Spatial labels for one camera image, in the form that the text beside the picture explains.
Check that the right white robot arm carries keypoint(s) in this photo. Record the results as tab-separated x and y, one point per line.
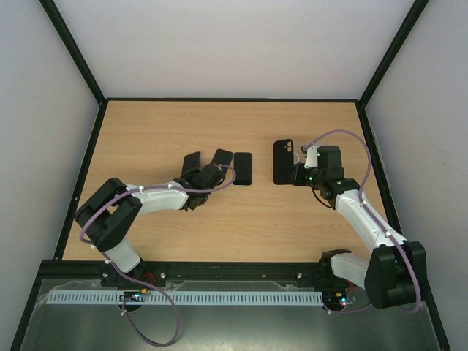
396	272

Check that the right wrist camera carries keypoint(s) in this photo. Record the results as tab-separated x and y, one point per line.
311	154

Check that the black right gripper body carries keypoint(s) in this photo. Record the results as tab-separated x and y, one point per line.
297	175

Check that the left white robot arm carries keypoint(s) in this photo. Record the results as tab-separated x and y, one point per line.
106	217

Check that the grey slotted cable duct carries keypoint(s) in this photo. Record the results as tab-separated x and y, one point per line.
185	298

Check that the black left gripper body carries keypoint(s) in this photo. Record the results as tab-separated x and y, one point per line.
188	178

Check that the phone with black screen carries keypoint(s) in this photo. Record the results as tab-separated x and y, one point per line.
243	168

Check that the black aluminium frame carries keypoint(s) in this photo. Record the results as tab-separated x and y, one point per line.
55	17

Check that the black silicone phone case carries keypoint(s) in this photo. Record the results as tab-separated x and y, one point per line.
283	161

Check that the black front mounting rail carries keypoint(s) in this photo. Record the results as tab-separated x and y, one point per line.
317	276

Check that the pink phone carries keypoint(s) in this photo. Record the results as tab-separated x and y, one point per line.
222	157

